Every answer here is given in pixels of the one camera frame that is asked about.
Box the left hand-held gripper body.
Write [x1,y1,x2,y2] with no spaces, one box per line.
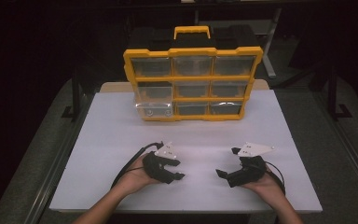
[142,142,179,185]

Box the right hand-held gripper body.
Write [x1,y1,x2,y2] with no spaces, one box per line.
[226,142,276,189]

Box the clear plastic drawer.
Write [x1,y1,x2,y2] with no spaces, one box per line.
[133,100,174,119]

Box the yellow black parts organizer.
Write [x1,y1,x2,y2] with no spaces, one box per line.
[122,25,265,122]

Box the person's right hand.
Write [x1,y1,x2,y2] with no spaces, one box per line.
[241,165,285,203]

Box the person's left hand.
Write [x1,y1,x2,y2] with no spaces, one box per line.
[114,153,163,198]

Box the grid of clear bins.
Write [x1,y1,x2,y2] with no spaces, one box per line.
[131,55,257,116]

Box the black metal stand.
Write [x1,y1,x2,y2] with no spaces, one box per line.
[326,64,354,121]
[61,68,86,121]

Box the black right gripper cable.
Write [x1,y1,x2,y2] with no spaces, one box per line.
[265,161,287,196]

